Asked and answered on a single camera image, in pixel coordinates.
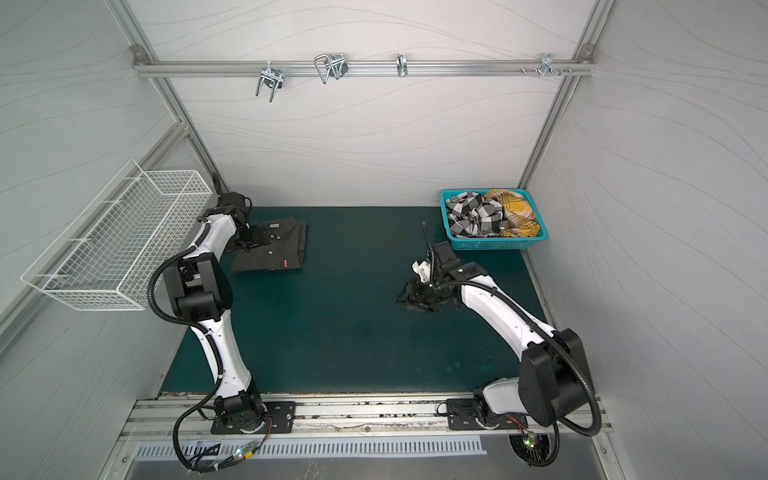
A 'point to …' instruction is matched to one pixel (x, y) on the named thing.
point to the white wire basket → (113, 250)
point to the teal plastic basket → (466, 243)
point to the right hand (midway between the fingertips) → (406, 295)
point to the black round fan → (531, 447)
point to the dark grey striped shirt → (285, 248)
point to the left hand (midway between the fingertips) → (254, 239)
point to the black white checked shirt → (473, 215)
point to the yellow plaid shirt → (521, 220)
